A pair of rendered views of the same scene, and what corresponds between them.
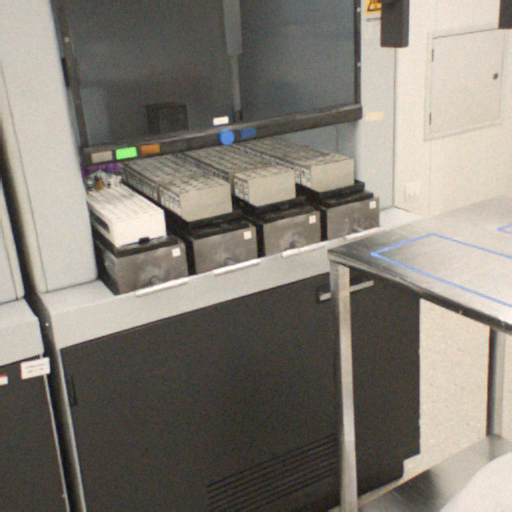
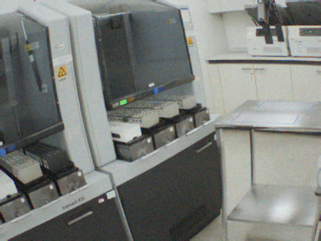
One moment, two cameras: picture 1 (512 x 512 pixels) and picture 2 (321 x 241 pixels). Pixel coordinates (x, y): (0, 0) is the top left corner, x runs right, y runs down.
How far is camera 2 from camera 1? 55 cm
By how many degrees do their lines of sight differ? 18
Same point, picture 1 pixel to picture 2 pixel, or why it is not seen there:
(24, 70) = (89, 76)
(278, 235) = (180, 128)
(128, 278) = (134, 154)
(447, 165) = not seen: hidden behind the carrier
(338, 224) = (198, 120)
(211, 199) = (152, 117)
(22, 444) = (112, 222)
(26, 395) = (109, 205)
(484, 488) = not seen: outside the picture
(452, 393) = not seen: hidden behind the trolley
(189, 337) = (157, 176)
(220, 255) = (163, 139)
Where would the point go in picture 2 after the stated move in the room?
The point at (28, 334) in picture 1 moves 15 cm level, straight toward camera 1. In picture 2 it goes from (107, 181) to (127, 191)
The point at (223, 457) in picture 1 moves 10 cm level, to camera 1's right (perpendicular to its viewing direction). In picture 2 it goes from (173, 219) to (189, 213)
